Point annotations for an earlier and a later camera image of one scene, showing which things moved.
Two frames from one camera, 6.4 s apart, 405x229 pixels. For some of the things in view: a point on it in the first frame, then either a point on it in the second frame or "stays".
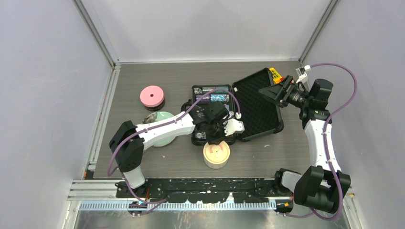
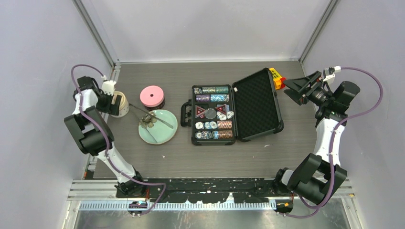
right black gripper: (276, 93) to (299, 84)
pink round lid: (152, 96) stays
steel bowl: (154, 109) stays
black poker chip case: (261, 116) stays
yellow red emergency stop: (277, 78) stays
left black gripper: (215, 141) to (114, 108)
